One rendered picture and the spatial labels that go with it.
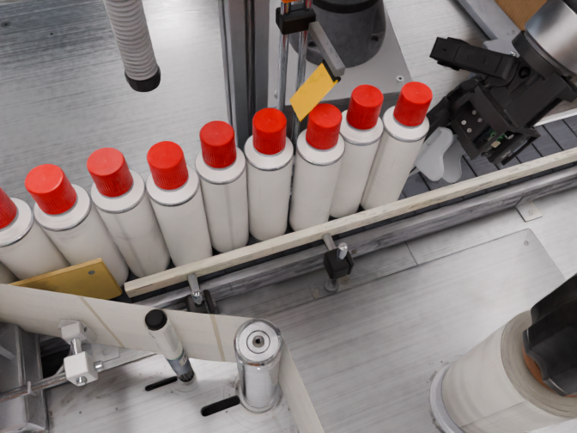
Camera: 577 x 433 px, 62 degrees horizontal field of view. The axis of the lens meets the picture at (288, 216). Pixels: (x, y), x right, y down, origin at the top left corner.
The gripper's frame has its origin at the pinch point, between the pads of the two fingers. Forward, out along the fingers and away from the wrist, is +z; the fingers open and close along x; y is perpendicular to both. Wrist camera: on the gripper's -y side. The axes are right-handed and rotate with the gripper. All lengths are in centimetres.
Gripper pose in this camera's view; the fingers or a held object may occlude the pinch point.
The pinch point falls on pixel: (408, 164)
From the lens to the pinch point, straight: 65.7
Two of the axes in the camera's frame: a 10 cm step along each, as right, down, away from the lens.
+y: 3.5, 8.1, -4.7
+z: -5.1, 5.8, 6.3
